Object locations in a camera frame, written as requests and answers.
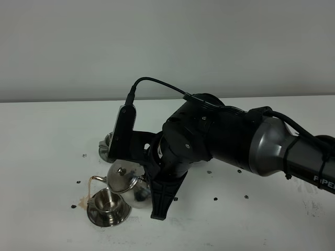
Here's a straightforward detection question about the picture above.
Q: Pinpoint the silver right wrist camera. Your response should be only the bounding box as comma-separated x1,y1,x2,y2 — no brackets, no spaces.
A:
108,105,136,161

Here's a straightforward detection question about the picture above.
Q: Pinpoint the stainless steel teapot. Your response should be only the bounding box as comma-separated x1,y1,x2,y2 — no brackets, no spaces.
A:
92,159,152,209

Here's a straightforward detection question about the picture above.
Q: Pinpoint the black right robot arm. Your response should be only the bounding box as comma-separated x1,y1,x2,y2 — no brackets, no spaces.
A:
108,94,334,220

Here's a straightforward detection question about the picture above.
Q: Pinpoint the far stainless steel saucer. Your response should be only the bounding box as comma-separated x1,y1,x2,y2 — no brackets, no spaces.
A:
98,140,114,163

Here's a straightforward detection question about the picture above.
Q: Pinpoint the near stainless steel teacup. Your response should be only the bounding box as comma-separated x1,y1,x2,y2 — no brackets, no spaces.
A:
87,188,124,213

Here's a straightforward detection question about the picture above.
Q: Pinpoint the far stainless steel teacup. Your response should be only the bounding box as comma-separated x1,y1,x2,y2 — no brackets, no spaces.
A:
104,132,113,146

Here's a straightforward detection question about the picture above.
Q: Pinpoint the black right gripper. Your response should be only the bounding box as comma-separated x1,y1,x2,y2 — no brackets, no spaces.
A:
108,131,188,220

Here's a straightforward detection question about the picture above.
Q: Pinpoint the stainless steel saucer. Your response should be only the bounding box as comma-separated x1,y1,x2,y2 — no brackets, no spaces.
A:
86,197,131,227
98,140,114,163

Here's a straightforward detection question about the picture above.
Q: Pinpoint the stainless steel teacup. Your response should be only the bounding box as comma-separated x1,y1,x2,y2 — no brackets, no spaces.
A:
104,132,113,146
87,188,124,213

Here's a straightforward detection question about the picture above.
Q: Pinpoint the spilled tea puddle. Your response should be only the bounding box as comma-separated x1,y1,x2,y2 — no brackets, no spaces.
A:
77,195,90,210

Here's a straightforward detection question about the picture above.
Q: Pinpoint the near stainless steel saucer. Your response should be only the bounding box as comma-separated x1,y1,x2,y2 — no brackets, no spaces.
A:
86,197,131,227

